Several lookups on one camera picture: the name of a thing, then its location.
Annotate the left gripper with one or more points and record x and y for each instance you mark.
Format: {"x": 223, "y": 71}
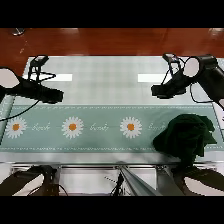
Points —
{"x": 45, "y": 93}

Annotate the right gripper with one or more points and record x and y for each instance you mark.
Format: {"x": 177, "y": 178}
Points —
{"x": 171, "y": 88}

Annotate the green shirt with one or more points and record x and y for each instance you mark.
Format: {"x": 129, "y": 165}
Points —
{"x": 185, "y": 135}

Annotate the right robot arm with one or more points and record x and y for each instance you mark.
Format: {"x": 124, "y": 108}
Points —
{"x": 207, "y": 70}

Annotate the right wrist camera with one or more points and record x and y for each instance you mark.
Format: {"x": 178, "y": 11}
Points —
{"x": 170, "y": 57}

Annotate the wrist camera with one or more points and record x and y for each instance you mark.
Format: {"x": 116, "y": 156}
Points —
{"x": 40, "y": 60}
{"x": 170, "y": 57}

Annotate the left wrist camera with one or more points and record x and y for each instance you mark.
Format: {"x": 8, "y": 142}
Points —
{"x": 40, "y": 60}

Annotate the silver frame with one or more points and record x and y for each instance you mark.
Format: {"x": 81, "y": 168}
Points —
{"x": 138, "y": 186}

